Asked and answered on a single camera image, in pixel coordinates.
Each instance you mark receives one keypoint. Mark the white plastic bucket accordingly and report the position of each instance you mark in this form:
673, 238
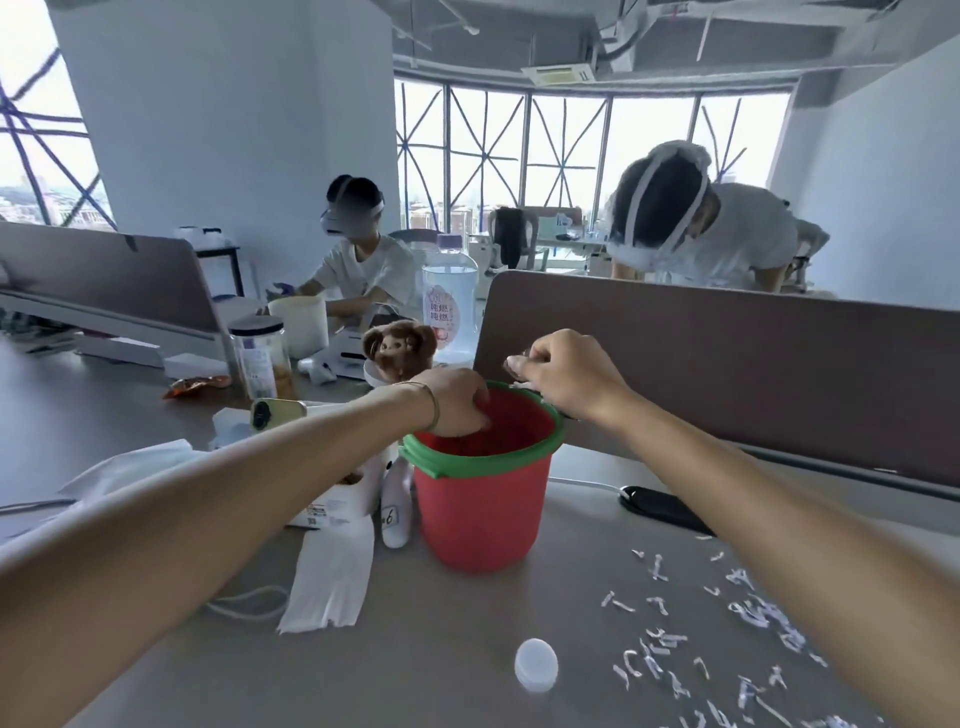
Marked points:
300, 326

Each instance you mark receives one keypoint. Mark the person's left hand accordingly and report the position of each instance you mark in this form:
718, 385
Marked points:
459, 397

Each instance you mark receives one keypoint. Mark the white plastic bag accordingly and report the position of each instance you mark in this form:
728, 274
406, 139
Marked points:
330, 577

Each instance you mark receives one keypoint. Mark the white carton box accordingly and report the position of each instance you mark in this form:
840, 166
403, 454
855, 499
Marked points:
337, 502

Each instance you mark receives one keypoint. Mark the white round bottle cap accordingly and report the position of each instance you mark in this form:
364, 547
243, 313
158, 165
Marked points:
536, 664

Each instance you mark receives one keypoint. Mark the person's left fingers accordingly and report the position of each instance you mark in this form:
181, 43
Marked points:
480, 414

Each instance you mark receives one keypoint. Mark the large clear water bottle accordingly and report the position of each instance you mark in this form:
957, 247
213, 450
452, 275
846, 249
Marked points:
450, 300

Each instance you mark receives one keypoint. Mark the person's right hand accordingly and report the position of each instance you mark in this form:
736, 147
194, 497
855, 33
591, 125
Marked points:
577, 375

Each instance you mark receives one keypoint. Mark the white handheld controller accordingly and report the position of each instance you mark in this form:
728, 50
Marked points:
396, 510

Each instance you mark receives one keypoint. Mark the black computer mouse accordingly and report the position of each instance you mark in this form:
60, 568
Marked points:
660, 508

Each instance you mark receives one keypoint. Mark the glass jar with silver lid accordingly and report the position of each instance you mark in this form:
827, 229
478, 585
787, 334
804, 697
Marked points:
259, 364

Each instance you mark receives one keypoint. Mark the black office chair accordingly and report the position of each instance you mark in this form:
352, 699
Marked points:
511, 236

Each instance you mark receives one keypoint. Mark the red bucket with green rim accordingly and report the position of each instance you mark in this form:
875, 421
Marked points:
480, 510

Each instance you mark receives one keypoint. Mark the person's right forearm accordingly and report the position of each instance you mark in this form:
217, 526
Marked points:
787, 525

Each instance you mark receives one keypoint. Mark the white headset on table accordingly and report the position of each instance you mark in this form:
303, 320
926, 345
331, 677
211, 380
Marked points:
334, 360

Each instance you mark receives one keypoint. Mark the black side table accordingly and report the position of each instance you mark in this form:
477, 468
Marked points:
217, 259

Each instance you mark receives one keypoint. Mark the person's left forearm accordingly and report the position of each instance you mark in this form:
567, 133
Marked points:
187, 525

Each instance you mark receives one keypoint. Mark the orange snack packet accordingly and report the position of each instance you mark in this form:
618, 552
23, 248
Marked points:
195, 386

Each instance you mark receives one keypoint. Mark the brown plush toy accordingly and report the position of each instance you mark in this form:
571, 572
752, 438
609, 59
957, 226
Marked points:
401, 349

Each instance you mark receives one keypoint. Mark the scattered white paper scraps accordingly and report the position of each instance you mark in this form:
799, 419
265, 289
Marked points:
750, 615

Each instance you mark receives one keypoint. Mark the person's right fingers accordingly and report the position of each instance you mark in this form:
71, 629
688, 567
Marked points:
525, 361

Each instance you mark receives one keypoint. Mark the white small bowl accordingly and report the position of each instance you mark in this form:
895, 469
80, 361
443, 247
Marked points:
375, 373

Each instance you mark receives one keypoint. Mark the ceiling air conditioner unit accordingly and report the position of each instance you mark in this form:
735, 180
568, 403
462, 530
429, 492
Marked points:
559, 73

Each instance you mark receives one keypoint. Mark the white crumpled tissue paper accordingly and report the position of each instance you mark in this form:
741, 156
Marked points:
112, 480

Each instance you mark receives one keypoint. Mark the yellow round-ended device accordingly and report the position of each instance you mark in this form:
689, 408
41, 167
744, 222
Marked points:
276, 413

